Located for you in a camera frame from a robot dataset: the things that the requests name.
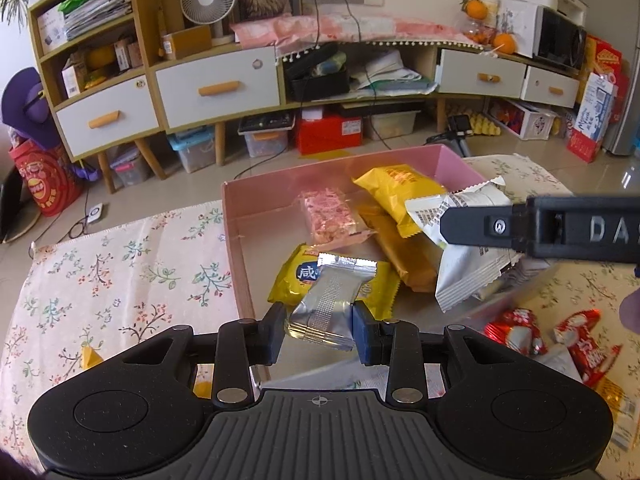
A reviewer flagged floral tablecloth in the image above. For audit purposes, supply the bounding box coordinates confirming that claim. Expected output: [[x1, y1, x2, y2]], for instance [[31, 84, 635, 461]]
[[0, 153, 640, 480]]

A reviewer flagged pink cloth runner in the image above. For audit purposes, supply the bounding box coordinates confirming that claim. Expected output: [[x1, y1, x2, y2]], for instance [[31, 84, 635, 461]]
[[231, 13, 480, 55]]

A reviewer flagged gold long snack packet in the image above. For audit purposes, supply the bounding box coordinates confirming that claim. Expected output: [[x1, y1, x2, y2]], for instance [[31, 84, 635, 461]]
[[358, 204, 442, 294]]

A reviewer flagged white microwave oven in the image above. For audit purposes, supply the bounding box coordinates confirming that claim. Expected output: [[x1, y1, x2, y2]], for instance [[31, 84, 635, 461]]
[[497, 0, 587, 70]]

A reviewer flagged yellow salted cracker packet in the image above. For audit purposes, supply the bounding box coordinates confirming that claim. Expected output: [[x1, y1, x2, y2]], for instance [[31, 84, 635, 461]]
[[268, 244, 400, 321]]

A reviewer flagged low curved tv cabinet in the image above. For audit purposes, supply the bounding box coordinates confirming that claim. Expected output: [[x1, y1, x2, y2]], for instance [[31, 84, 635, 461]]
[[278, 39, 584, 134]]

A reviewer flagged orange fruit lower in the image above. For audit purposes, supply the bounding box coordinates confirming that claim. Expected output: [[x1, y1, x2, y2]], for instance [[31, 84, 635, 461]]
[[492, 32, 518, 55]]

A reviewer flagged clear bin with keyboard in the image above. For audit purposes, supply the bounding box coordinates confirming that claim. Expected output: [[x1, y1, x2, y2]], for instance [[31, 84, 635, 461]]
[[238, 110, 295, 158]]

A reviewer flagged white desk fan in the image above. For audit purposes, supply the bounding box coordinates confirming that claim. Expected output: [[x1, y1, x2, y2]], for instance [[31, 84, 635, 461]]
[[180, 0, 235, 46]]

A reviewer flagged red shoe box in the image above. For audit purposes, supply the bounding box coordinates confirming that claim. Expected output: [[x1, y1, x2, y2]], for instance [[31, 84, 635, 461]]
[[295, 115, 362, 156]]

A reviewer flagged yellow egg tray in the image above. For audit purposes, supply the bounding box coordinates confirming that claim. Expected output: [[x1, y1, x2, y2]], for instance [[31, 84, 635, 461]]
[[446, 105, 502, 136]]

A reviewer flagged red gift bag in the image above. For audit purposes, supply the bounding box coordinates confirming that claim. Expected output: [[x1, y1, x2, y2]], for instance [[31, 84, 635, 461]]
[[9, 140, 84, 217]]

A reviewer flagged blue lid storage bin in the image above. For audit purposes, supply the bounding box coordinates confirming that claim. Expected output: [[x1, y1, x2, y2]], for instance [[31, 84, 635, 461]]
[[167, 126, 216, 174]]

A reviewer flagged clear orange label packet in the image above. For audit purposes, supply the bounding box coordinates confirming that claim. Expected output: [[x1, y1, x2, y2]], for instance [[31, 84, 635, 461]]
[[596, 378, 639, 452]]

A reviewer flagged orange fruit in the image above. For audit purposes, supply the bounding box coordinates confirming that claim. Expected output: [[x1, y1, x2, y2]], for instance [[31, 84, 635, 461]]
[[492, 32, 518, 55], [461, 0, 488, 21]]

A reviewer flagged blue white milk carton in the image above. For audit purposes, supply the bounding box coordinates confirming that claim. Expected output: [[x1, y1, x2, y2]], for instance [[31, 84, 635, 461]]
[[567, 73, 617, 162]]

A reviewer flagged black storage tray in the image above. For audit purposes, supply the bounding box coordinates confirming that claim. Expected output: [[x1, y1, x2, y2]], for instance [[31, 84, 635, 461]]
[[284, 42, 350, 102]]

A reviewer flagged white nut mix packet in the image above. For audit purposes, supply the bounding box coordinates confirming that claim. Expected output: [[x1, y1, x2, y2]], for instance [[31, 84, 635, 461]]
[[405, 176, 552, 312]]

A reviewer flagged black tripod camera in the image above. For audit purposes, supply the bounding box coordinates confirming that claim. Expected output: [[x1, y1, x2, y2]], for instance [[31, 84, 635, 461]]
[[424, 115, 473, 158]]

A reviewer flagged wooden shelf cabinet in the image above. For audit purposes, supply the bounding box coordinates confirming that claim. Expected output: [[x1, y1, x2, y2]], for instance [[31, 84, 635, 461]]
[[28, 0, 286, 191]]

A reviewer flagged red candy packet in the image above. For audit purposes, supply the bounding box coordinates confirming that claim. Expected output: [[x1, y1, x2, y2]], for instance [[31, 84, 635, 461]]
[[484, 308, 547, 356], [553, 309, 623, 388]]

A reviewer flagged yellow waffle sandwich packet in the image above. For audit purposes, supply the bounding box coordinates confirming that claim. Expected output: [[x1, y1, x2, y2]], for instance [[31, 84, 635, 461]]
[[352, 164, 447, 238]]

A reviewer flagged pink cardboard box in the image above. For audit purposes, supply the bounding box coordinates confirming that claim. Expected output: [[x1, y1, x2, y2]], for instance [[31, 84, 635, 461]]
[[220, 143, 561, 380]]

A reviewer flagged silver small packet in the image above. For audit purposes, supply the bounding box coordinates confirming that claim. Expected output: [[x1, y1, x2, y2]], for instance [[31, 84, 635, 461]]
[[285, 252, 378, 351]]

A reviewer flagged orange fruit upper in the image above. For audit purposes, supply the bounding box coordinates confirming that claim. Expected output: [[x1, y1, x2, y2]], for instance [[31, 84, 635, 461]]
[[461, 0, 488, 21]]

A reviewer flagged pink nougat snack bar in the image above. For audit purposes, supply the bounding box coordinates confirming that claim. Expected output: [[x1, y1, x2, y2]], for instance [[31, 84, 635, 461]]
[[298, 188, 375, 254]]

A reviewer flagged purple plush toy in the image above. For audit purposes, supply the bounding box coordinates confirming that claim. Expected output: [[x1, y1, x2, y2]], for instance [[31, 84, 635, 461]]
[[1, 67, 102, 182]]

